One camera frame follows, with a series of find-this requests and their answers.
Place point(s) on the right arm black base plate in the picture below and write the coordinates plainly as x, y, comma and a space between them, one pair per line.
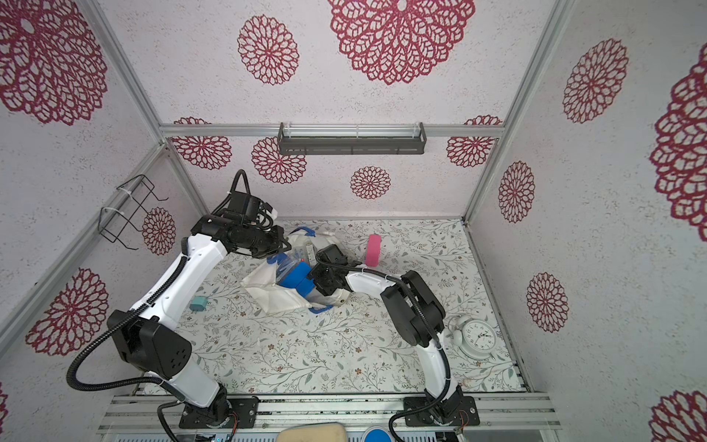
458, 411

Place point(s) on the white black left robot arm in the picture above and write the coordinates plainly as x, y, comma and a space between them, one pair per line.
150, 342

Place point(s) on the blue case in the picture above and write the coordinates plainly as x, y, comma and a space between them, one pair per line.
298, 279

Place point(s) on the black wire wall rack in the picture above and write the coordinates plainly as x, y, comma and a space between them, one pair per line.
133, 195

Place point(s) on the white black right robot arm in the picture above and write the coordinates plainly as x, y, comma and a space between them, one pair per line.
416, 313

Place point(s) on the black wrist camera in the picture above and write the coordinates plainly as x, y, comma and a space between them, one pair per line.
244, 206
332, 254

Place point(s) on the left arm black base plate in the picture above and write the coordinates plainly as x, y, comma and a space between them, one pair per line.
238, 412

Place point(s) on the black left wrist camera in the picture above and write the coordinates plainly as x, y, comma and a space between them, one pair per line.
244, 206

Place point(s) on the pink case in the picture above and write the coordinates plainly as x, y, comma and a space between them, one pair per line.
373, 250

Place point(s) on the beige cushion at base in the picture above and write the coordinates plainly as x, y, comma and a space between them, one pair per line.
327, 432

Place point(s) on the white canvas bag blue handles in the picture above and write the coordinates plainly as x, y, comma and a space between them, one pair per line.
261, 284

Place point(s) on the blue round object at base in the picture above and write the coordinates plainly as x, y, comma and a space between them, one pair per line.
376, 434

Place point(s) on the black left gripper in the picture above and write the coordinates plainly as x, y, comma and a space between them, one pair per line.
279, 245

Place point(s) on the white alarm clock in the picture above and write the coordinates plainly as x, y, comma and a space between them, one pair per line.
475, 338

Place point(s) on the small teal eraser block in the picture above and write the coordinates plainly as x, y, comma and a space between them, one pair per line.
199, 304

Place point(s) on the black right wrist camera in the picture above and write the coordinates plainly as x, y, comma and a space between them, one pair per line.
332, 254

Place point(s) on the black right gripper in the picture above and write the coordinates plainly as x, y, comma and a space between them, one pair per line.
323, 274

